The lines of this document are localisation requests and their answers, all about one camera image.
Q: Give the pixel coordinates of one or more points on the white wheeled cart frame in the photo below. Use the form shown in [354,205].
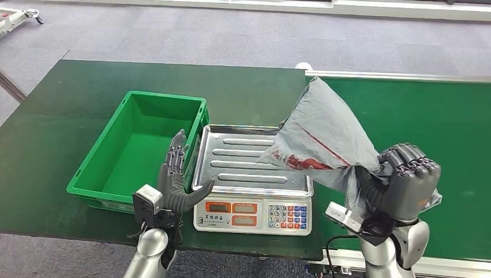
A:
[11,21]

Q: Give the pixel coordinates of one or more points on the green conveyor belt machine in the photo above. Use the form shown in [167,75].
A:
[422,107]

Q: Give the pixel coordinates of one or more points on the white electronic scale steel tray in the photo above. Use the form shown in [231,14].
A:
[245,180]

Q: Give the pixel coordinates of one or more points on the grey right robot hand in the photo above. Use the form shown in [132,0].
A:
[410,188]

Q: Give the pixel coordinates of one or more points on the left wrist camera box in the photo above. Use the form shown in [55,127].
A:
[147,201]

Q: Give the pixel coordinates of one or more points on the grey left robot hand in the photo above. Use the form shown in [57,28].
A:
[172,192]

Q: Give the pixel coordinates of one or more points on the green plastic crate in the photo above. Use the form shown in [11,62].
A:
[142,153]

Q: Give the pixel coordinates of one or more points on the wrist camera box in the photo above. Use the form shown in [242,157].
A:
[147,201]
[343,216]

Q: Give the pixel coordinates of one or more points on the grey plastic mailer package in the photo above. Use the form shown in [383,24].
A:
[322,134]

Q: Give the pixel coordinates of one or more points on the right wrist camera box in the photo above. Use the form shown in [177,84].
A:
[343,216]

